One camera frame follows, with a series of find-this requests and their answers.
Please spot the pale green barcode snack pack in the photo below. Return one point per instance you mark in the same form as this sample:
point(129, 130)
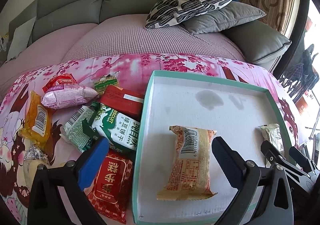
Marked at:
point(72, 131)

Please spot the green white biscuit pack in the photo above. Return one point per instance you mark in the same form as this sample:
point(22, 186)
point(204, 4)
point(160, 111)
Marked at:
point(121, 131)

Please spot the orange yellow snack pack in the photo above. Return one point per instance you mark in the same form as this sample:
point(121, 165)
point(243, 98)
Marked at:
point(38, 122)

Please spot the red gold patterned snack pack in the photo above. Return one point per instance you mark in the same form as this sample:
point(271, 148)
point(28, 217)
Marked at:
point(112, 187)

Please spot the beige barcode snack pack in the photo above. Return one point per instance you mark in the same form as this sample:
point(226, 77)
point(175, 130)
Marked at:
point(189, 178)

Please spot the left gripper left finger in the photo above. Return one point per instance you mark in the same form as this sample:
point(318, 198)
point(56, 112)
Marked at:
point(45, 203)

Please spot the red foil snack pack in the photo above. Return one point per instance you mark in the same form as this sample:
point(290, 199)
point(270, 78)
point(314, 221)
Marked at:
point(58, 80)

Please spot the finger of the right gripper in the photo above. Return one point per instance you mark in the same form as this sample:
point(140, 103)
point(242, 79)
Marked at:
point(301, 160)
point(271, 154)

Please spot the pink checked sofa cover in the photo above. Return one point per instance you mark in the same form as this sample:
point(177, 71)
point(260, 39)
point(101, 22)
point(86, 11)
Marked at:
point(118, 35)

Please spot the clear yellow pastry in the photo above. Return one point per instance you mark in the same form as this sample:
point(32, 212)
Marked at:
point(33, 157)

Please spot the small green cream packet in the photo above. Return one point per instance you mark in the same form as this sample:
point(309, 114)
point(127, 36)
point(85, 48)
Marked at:
point(104, 81)

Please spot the grey sofa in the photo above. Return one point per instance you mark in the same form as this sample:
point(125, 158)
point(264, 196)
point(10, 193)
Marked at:
point(259, 43)

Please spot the pink snack bag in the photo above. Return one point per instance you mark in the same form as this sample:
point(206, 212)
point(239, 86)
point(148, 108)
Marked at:
point(68, 95)

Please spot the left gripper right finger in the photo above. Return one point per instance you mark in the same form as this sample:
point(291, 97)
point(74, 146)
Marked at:
point(275, 202)

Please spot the small cream snack packet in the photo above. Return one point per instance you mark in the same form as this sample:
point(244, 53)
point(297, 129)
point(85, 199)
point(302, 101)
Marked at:
point(271, 133)

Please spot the teal shallow cardboard tray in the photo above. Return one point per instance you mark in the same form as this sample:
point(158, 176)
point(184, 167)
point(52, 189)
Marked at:
point(235, 110)

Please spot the dark red snack box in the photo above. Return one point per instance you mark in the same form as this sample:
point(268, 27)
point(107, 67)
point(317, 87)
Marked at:
point(123, 100)

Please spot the pale grey cushion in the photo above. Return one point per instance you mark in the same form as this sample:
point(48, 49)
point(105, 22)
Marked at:
point(20, 39)

